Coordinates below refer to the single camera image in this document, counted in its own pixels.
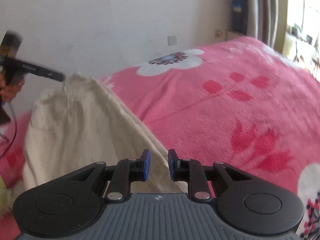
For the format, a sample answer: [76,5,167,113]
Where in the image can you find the beige khaki trousers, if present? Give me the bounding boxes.
[23,74,187,193]

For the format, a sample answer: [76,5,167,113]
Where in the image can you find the folding table with items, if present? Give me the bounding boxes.
[284,24,314,57]

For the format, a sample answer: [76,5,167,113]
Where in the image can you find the left hand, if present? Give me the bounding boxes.
[0,74,25,102]

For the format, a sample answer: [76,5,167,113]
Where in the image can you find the pink floral bed blanket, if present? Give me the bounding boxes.
[1,37,319,239]

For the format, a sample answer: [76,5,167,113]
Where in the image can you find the white low cabinet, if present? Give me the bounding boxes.
[225,31,246,41]

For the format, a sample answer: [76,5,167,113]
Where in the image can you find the dark blue box device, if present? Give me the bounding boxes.
[232,0,248,34]

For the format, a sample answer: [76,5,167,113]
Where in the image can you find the grey beige curtain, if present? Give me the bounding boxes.
[246,0,279,48]

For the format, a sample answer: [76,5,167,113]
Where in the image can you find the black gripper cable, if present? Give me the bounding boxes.
[0,100,18,159]

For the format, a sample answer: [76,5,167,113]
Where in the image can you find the white wall switch plate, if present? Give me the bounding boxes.
[167,35,177,46]

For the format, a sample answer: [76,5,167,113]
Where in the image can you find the white wall socket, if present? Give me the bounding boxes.
[215,30,222,38]

